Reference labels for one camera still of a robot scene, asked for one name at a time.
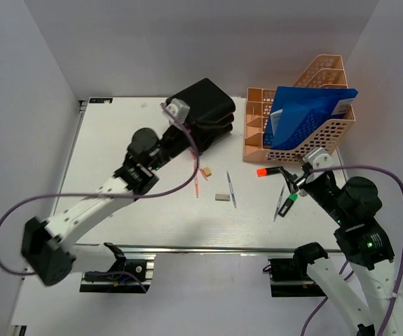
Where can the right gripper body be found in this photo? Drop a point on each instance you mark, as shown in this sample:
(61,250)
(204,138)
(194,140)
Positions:
(322,189)

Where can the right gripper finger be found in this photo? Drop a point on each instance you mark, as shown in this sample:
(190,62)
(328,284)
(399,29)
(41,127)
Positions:
(289,177)
(293,188)

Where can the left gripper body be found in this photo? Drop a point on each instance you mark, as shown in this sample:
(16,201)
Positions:
(176,142)

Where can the black pink drawer organizer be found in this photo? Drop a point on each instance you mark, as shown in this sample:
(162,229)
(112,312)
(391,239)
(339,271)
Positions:
(211,112)

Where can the blue plastic folder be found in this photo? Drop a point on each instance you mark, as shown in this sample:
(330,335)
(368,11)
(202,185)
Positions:
(297,112)

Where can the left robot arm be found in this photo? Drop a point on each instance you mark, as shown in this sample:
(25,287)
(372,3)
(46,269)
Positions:
(50,246)

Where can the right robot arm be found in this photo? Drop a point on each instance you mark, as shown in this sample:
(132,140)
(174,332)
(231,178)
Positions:
(366,247)

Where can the green highlighter marker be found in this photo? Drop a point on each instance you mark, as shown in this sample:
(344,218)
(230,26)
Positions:
(287,205)

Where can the dark clear pen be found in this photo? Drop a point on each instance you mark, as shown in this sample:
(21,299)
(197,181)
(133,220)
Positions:
(279,203)

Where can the long red pen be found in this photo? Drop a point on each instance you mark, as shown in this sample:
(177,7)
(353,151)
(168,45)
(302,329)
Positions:
(195,179)

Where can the orange highlighter marker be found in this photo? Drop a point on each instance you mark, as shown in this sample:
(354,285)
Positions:
(262,172)

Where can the short red pen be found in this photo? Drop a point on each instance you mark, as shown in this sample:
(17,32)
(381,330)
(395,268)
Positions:
(203,174)

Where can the blue clear pen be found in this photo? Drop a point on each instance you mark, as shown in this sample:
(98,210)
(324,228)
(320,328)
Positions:
(231,190)

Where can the white eraser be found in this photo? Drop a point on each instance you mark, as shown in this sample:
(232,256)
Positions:
(222,197)

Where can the black label sticker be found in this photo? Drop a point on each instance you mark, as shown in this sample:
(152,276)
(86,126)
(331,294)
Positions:
(100,100)

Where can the peach file rack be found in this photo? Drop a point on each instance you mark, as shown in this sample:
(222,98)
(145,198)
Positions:
(325,71)

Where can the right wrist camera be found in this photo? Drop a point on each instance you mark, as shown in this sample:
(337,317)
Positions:
(317,159)

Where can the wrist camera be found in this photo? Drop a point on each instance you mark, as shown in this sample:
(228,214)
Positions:
(317,159)
(175,109)

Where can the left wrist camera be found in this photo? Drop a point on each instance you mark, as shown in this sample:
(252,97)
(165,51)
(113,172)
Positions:
(175,109)

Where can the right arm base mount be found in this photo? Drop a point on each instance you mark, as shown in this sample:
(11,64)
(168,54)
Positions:
(286,280)

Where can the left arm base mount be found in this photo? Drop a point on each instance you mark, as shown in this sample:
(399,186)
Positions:
(115,271)

